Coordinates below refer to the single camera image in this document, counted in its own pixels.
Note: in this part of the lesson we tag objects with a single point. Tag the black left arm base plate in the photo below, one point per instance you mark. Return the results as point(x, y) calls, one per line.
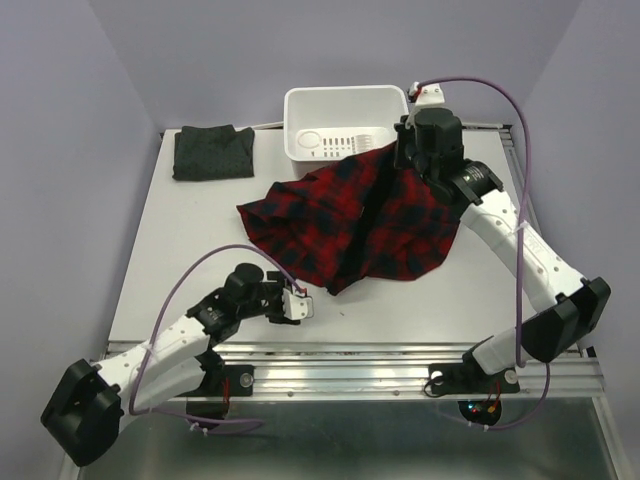
point(212, 398)

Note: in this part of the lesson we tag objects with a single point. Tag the aluminium table rail frame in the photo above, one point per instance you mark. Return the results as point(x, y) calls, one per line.
point(341, 395)

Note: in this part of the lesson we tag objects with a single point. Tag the white plastic bin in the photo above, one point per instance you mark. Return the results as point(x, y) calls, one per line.
point(323, 125)

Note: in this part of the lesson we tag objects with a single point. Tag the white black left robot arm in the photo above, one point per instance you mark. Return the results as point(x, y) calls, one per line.
point(94, 402)

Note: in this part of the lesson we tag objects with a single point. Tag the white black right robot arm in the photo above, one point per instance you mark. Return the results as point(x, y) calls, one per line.
point(567, 305)

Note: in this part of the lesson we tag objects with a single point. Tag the grey polka dot skirt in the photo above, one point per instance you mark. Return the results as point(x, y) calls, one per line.
point(213, 153)

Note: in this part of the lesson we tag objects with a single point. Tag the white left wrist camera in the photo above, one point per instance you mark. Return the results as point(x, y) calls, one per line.
point(297, 306)

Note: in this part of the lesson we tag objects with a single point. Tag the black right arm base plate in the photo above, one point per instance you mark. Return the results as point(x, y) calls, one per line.
point(480, 393)

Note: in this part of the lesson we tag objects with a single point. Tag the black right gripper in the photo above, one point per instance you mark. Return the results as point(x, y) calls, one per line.
point(405, 133)

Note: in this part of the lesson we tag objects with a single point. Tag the red black plaid skirt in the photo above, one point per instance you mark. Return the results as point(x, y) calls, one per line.
point(356, 218)

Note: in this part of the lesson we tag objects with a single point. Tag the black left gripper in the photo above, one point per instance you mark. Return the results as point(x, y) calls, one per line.
point(276, 281)

